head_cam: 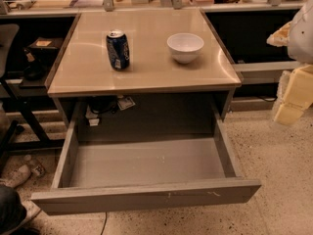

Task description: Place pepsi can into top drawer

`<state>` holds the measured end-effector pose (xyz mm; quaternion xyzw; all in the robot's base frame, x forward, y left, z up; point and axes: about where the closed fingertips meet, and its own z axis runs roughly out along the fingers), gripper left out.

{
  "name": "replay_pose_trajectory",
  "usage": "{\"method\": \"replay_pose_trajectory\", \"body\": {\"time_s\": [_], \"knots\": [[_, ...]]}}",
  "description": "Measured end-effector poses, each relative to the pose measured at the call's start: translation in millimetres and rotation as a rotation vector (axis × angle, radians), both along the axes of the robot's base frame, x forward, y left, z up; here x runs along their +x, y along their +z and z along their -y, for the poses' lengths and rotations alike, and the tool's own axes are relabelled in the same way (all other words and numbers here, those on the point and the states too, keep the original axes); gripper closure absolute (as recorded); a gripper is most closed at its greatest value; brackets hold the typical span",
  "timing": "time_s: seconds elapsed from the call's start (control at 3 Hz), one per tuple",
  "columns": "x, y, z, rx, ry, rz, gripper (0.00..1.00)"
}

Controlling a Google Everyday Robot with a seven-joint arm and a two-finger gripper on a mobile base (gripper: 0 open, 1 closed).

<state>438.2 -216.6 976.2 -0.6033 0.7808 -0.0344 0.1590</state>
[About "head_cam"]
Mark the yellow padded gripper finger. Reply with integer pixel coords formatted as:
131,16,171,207
273,65,313,126
266,22,291,47

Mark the blue pepsi can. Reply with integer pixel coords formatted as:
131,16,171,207
106,29,130,71

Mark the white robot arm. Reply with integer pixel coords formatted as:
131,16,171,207
266,0,313,126

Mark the grey cabinet with beige top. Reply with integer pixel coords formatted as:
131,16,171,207
44,7,245,129

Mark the open grey top drawer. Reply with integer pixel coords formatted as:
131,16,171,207
31,102,261,215

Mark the white ceramic bowl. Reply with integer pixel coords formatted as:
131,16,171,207
167,33,204,64

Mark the white paper tag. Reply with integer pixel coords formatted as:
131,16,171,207
117,96,135,111

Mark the black box with label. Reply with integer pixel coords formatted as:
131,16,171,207
27,37,64,53

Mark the clear plastic bottle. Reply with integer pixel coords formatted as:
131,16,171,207
24,155,46,177

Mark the white sneaker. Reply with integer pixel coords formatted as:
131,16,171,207
0,164,31,188

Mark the dark trouser leg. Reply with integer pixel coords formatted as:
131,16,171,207
0,185,26,235

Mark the black floor cable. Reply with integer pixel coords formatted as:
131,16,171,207
100,211,109,235

